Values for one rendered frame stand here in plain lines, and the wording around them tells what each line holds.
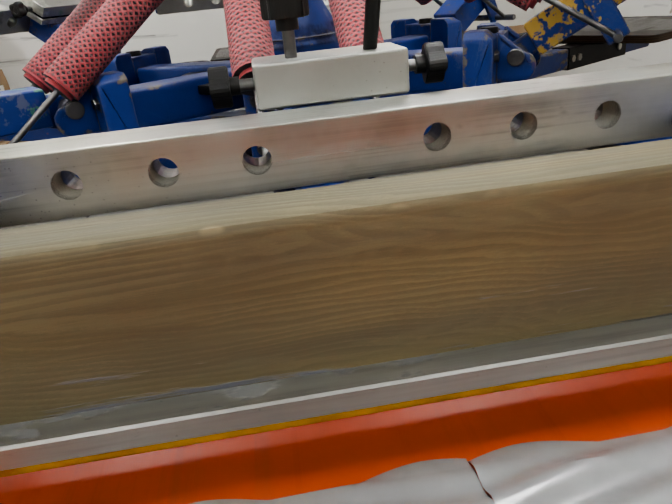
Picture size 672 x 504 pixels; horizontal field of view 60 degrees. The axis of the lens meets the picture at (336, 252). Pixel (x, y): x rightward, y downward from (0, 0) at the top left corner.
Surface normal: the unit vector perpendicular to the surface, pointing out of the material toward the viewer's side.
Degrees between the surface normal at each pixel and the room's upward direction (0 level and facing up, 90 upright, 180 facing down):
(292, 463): 0
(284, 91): 90
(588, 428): 0
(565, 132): 90
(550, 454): 8
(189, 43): 90
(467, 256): 90
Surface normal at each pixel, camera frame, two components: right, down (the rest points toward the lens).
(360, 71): 0.14, 0.40
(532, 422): -0.10, -0.90
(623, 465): 0.14, -0.55
